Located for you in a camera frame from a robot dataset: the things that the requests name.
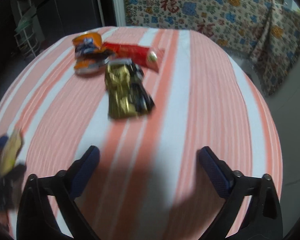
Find crushed orange soda can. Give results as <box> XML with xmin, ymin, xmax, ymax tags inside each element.
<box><xmin>72</xmin><ymin>31</ymin><xmax>115</xmax><ymax>75</ymax></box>

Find gold black foil wrapper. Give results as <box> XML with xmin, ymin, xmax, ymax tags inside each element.
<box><xmin>104</xmin><ymin>58</ymin><xmax>155</xmax><ymax>120</ymax></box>

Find red snack wrapper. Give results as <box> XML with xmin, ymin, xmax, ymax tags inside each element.
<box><xmin>102</xmin><ymin>42</ymin><xmax>165</xmax><ymax>73</ymax></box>

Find clear yellow snack packet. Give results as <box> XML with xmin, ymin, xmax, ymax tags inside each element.
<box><xmin>0</xmin><ymin>129</ymin><xmax>23</xmax><ymax>177</ymax></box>

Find striped pink white tablecloth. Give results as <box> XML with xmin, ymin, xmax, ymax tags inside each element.
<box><xmin>0</xmin><ymin>27</ymin><xmax>283</xmax><ymax>239</ymax></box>

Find patterned floral fabric cover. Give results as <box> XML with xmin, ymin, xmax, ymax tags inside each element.
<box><xmin>125</xmin><ymin>0</ymin><xmax>300</xmax><ymax>96</ymax></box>

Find white wire storage rack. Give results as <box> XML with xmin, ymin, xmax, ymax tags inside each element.
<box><xmin>14</xmin><ymin>1</ymin><xmax>40</xmax><ymax>58</ymax></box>

